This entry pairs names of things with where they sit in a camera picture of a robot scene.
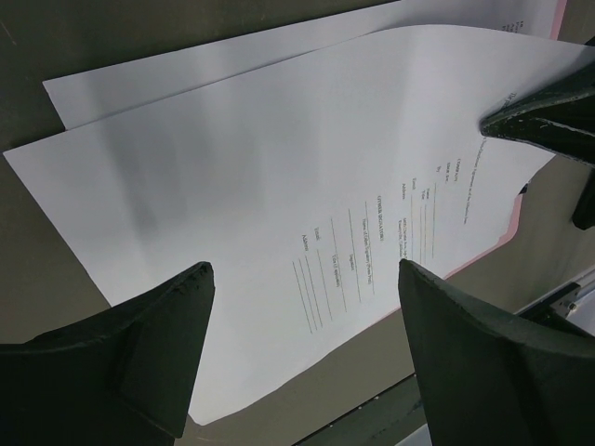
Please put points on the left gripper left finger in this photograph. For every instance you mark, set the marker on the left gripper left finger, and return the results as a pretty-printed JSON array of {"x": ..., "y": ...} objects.
[{"x": 124, "y": 376}]

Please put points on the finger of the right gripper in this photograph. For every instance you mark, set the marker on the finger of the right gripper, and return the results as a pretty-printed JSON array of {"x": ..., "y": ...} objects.
[{"x": 558, "y": 118}]

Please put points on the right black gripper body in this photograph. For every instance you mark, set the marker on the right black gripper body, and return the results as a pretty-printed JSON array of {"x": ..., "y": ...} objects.
[{"x": 584, "y": 215}]

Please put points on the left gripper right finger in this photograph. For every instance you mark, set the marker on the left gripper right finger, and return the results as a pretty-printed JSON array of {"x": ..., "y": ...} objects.
[{"x": 489, "y": 377}]

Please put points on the pink clipboard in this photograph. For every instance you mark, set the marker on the pink clipboard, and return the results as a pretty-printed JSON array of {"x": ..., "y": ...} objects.
[{"x": 500, "y": 196}]

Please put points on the form paper sheet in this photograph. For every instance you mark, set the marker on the form paper sheet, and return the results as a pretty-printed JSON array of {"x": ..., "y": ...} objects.
[{"x": 302, "y": 183}]

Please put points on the dense text paper sheet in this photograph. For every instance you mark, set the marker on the dense text paper sheet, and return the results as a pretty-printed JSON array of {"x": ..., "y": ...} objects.
[{"x": 86, "y": 97}]

